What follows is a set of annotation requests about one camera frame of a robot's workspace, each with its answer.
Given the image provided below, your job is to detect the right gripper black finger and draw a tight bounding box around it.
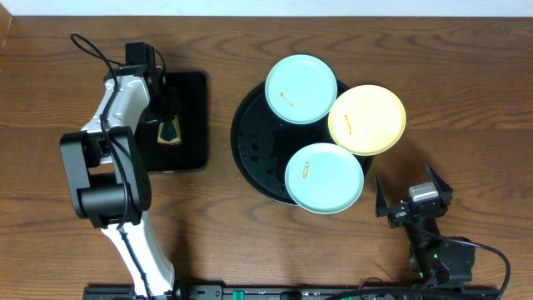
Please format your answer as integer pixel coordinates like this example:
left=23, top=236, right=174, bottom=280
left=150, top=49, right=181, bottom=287
left=426, top=163, right=453, bottom=200
left=375, top=176, right=388, bottom=218

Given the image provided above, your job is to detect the yellow green scrub sponge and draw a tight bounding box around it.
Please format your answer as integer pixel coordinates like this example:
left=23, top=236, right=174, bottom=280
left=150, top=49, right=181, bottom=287
left=157, top=116, right=182, bottom=145

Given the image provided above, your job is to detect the light blue plate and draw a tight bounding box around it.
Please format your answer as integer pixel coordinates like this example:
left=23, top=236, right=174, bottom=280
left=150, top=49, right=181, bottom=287
left=264, top=54, right=338, bottom=125
left=284, top=142, right=365, bottom=214

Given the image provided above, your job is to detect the yellow plate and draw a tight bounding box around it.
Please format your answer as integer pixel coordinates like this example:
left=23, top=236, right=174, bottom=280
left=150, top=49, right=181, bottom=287
left=327, top=84, right=406, bottom=156

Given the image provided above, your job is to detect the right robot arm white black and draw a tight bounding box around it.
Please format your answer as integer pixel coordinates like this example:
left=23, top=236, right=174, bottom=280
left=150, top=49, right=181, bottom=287
left=375, top=165, right=476, bottom=288

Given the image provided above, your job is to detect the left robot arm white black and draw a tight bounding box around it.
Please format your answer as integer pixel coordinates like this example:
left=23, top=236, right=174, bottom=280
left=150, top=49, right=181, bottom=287
left=60, top=62, right=185, bottom=299

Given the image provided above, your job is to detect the black rectangular tray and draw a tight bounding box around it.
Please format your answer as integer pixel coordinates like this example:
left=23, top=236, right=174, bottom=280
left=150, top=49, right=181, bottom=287
left=134, top=71, right=208, bottom=173

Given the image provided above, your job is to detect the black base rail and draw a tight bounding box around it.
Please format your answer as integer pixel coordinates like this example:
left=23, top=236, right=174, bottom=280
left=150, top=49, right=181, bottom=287
left=82, top=284, right=501, bottom=300

